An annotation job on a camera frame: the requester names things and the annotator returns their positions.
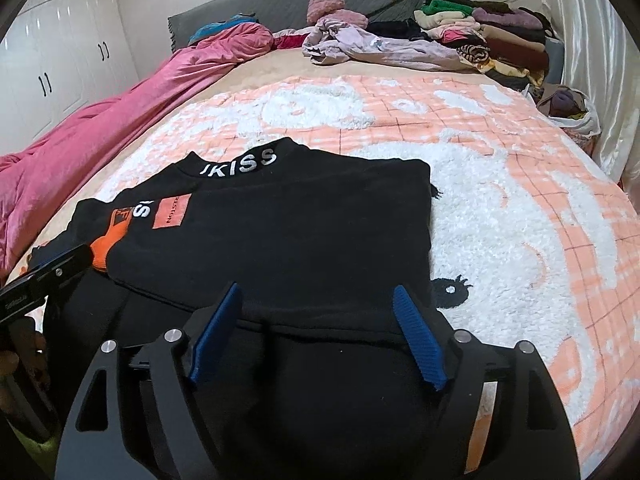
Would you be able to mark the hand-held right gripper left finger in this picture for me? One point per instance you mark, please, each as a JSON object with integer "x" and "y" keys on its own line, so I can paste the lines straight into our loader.
{"x": 215, "y": 340}

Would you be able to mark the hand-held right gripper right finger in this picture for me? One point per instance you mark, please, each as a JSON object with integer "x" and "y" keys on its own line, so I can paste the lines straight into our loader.
{"x": 420, "y": 340}

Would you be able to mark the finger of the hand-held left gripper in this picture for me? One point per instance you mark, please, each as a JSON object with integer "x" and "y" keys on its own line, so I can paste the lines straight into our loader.
{"x": 67, "y": 262}

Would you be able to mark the black sweatshirt with orange patches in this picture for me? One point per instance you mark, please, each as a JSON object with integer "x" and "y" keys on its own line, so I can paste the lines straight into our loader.
{"x": 300, "y": 235}

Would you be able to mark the white plastic bag of clothes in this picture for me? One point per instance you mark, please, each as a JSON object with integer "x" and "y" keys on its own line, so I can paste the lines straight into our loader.
{"x": 570, "y": 107}

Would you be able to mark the pile of folded clothes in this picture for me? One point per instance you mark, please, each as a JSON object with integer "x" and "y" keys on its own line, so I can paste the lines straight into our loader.
{"x": 500, "y": 40}

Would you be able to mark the person's left hand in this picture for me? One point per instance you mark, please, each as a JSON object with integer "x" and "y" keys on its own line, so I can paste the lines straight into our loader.
{"x": 25, "y": 350}

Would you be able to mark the pink quilt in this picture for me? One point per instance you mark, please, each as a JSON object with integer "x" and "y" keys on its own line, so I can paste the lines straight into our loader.
{"x": 130, "y": 120}

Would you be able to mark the orange and white fleece blanket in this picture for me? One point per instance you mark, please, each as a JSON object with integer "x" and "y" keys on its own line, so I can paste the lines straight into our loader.
{"x": 500, "y": 200}

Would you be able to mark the white wardrobe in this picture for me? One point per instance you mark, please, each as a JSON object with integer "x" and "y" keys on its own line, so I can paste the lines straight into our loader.
{"x": 60, "y": 50}

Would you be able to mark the blue cloth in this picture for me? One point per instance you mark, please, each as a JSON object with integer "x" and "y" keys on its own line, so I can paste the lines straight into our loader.
{"x": 220, "y": 26}

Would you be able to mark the beige bed sheet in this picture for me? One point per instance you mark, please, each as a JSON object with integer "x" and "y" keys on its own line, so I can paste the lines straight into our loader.
{"x": 280, "y": 62}

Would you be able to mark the lilac garment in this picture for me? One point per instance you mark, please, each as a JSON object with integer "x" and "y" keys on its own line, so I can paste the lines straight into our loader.
{"x": 380, "y": 47}

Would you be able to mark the dark red cloth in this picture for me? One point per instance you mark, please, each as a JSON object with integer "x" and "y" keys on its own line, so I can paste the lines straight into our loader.
{"x": 290, "y": 40}

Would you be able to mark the white satin curtain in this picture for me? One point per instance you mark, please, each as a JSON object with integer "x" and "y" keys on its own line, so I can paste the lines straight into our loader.
{"x": 600, "y": 50}

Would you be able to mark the pink fluffy garment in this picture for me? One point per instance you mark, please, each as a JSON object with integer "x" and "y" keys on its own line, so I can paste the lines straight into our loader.
{"x": 330, "y": 10}

